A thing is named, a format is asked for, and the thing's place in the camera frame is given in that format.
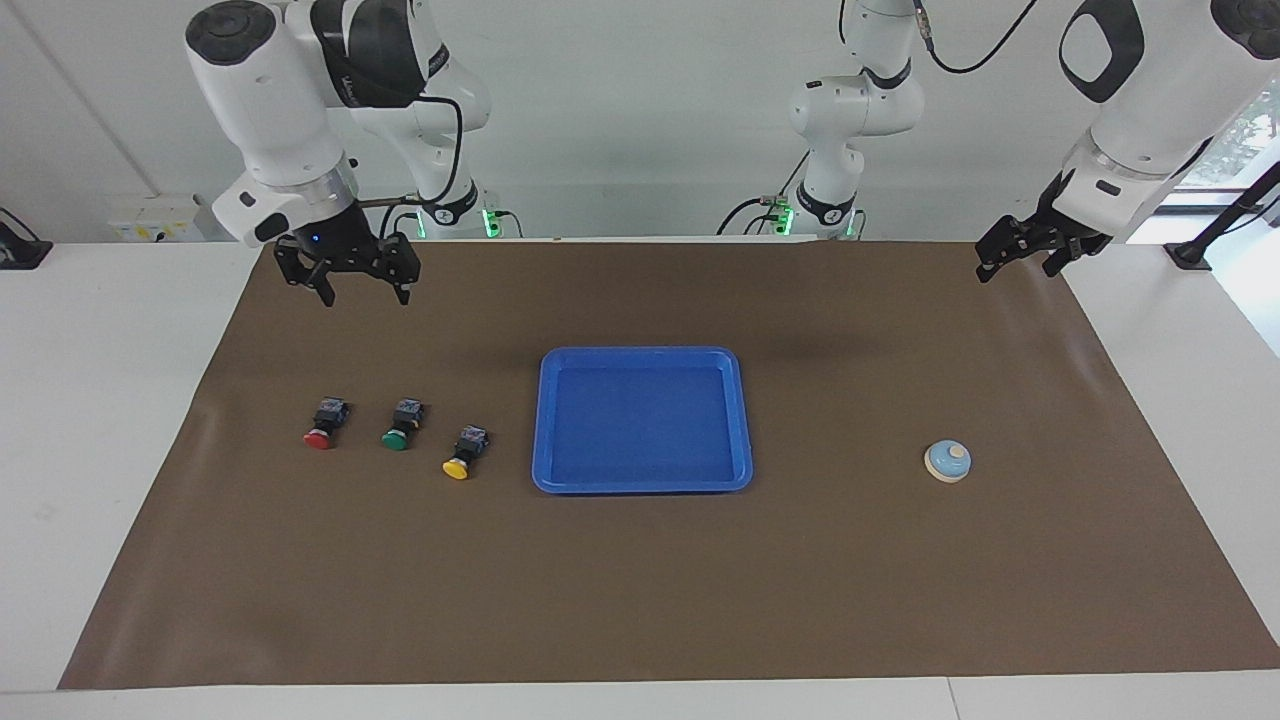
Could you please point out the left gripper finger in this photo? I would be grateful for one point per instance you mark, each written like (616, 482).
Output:
(1058, 262)
(990, 269)

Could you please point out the black stand with base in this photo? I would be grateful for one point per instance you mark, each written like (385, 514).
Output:
(1188, 256)

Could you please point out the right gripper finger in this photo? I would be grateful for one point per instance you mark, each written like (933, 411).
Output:
(402, 288)
(324, 290)

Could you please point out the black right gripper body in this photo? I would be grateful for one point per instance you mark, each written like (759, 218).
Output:
(340, 250)

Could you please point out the yellow push button switch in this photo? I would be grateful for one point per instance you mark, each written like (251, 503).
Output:
(456, 467)

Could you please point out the brown table mat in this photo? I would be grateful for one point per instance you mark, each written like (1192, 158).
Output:
(640, 580)

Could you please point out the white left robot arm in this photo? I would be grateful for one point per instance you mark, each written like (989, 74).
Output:
(1150, 110)

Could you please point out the blue plastic tray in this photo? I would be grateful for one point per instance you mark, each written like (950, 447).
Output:
(640, 430)

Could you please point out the white wall socket box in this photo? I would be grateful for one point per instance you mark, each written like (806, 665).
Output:
(150, 225)

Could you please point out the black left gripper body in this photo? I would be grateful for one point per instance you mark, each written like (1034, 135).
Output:
(1035, 238)

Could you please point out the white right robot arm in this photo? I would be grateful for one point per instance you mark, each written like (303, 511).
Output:
(270, 110)

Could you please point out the red push button switch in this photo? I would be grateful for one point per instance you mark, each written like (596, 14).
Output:
(322, 438)

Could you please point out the window pane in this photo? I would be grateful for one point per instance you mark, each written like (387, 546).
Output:
(1245, 135)

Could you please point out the light blue call bell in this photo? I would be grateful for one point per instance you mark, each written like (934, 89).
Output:
(945, 462)

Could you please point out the green push button switch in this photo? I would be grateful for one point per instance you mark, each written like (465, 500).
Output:
(396, 438)

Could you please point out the black table clamp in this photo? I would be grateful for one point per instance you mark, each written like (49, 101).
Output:
(20, 255)

